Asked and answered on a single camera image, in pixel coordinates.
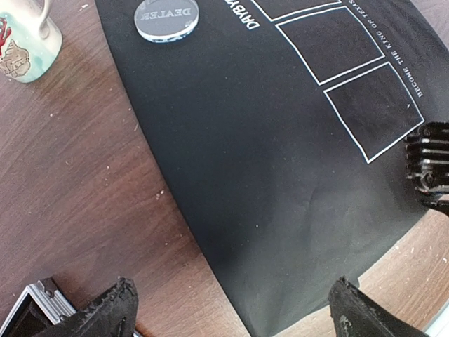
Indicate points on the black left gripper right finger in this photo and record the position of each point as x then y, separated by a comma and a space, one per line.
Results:
355, 314

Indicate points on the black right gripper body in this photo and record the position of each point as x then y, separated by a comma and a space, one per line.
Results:
427, 163

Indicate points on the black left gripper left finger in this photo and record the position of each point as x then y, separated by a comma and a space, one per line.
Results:
112, 313

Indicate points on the aluminium poker chip case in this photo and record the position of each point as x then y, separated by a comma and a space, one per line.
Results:
38, 307

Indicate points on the black poker mat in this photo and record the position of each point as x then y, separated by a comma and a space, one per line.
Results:
279, 127

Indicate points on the ceramic mug with print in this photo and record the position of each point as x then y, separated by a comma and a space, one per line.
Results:
30, 40

